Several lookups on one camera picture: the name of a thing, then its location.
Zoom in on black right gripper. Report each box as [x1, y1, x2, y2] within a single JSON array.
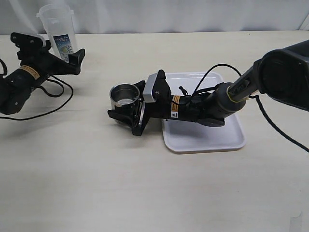
[[107, 70, 183, 136]]

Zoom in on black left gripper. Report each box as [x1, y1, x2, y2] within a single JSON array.
[[10, 32, 85, 75]]

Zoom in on stainless steel cup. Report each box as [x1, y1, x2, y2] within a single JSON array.
[[109, 83, 140, 109]]

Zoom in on clear plastic container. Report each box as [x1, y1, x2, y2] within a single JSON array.
[[37, 3, 78, 63]]

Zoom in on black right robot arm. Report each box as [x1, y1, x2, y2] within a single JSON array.
[[108, 41, 309, 136]]

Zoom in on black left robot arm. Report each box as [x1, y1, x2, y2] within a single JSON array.
[[0, 32, 85, 115]]

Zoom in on white plastic tray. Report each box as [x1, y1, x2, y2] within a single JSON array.
[[161, 72, 247, 153]]

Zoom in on white backdrop curtain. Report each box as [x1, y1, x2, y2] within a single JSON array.
[[0, 0, 309, 36]]

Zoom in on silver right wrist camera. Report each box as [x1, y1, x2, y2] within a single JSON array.
[[142, 72, 158, 103]]

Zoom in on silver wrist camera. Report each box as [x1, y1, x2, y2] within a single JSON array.
[[142, 72, 158, 103], [35, 35, 49, 47]]

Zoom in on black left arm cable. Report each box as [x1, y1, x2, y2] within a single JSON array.
[[0, 58, 74, 121]]

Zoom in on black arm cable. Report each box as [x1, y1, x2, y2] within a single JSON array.
[[178, 63, 309, 153], [0, 58, 74, 121]]

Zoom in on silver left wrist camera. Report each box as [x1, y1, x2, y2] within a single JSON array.
[[35, 35, 49, 47]]

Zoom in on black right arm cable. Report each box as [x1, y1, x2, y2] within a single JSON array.
[[178, 63, 309, 153]]

